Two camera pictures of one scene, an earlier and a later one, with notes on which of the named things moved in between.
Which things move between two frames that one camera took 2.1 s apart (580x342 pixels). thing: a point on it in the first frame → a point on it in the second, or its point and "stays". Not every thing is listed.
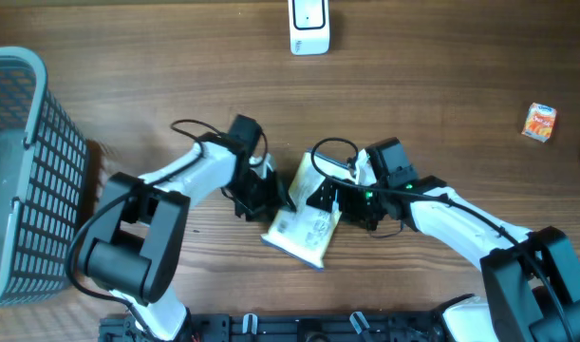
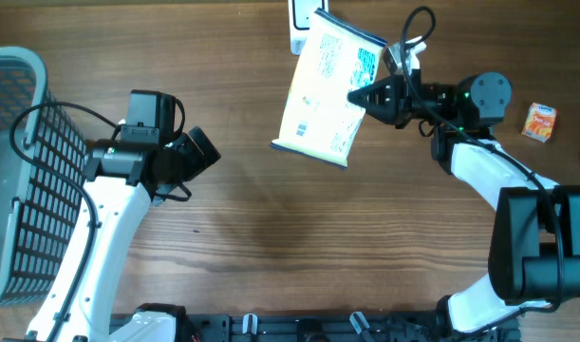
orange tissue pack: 539,123 stays
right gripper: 346,206 → 399,104
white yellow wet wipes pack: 308,232 → 336,57
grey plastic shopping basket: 36,172 stays
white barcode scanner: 308,27 stays
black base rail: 291,328 stays
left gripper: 272,193 → 196,161
